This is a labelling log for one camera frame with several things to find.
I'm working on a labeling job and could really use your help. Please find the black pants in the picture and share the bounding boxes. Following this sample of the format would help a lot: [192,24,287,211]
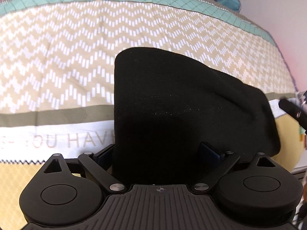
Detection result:
[112,47,281,185]

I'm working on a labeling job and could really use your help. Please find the patterned quilt bedspread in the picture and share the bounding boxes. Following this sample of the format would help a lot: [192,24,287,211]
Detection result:
[1,0,305,229]

